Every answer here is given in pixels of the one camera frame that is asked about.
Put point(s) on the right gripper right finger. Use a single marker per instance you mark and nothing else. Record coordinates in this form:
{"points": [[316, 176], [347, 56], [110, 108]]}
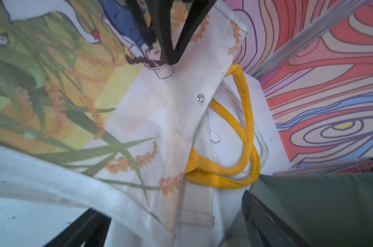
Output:
{"points": [[265, 228]]}

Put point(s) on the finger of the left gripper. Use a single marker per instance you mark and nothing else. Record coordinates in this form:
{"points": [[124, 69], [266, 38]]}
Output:
{"points": [[160, 30]]}

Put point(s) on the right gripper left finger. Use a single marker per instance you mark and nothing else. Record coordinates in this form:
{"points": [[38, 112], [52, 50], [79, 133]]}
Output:
{"points": [[88, 230]]}

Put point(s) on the olive green fabric bag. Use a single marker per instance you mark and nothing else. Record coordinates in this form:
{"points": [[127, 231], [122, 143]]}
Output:
{"points": [[334, 210]]}

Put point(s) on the cream canvas tote bag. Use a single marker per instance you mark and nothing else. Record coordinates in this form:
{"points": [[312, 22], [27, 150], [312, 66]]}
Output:
{"points": [[226, 143]]}

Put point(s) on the white bag yellow handles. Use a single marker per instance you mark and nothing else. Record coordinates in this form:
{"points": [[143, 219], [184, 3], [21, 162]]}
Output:
{"points": [[92, 115]]}

